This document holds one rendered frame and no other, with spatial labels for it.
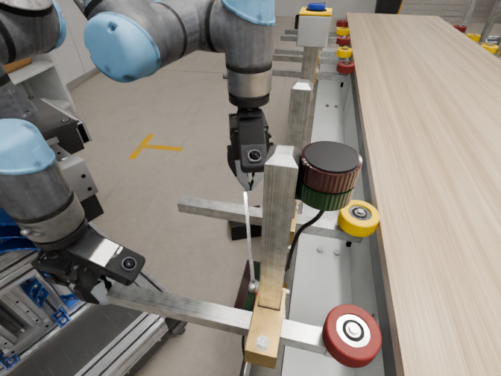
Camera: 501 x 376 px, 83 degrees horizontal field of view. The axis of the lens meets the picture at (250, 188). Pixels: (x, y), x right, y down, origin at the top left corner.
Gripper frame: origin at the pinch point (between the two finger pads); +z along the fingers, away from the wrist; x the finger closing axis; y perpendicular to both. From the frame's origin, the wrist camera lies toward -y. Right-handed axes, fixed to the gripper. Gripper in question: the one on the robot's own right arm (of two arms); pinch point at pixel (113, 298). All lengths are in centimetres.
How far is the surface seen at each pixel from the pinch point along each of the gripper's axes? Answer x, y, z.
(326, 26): -52, -32, -37
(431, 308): -6, -54, -8
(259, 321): 0.2, -28.0, -4.7
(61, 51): -268, 254, 42
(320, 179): -1.2, -33.0, -34.1
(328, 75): -124, -37, -3
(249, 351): 4.8, -27.5, -4.7
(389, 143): -56, -55, -8
